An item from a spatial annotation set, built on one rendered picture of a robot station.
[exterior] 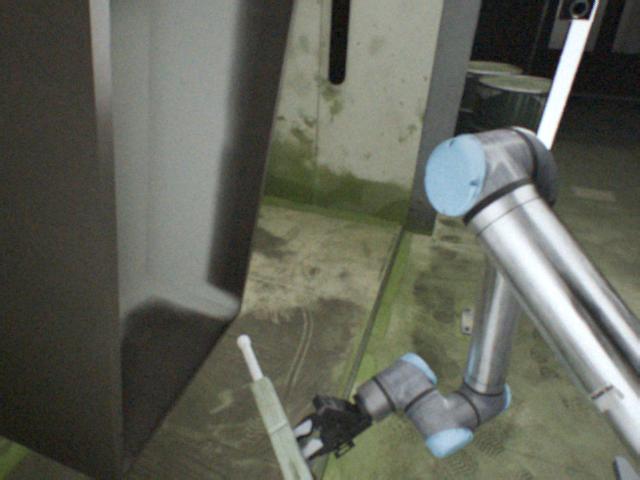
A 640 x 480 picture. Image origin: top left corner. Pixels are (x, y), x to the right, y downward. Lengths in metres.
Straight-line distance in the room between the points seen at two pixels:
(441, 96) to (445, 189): 1.93
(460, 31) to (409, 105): 0.44
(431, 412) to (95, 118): 0.82
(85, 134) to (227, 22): 0.62
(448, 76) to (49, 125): 2.23
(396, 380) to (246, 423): 0.78
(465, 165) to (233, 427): 1.27
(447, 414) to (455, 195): 0.52
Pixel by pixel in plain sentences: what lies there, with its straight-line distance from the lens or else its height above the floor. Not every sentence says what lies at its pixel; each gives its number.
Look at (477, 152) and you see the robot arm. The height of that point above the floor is 1.19.
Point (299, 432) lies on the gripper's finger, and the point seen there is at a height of 0.52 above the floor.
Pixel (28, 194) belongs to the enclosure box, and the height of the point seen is 1.14.
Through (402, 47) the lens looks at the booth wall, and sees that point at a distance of 2.58.
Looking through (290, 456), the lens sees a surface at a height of 0.56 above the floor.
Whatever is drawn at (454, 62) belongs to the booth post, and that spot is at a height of 1.07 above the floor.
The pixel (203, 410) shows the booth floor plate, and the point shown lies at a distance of 1.72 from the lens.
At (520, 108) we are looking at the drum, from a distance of 3.10.
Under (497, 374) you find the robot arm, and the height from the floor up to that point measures 0.69.
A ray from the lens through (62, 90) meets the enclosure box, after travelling 0.54.
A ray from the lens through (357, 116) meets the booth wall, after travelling 2.69.
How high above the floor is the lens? 1.38
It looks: 31 degrees down
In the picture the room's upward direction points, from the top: 3 degrees clockwise
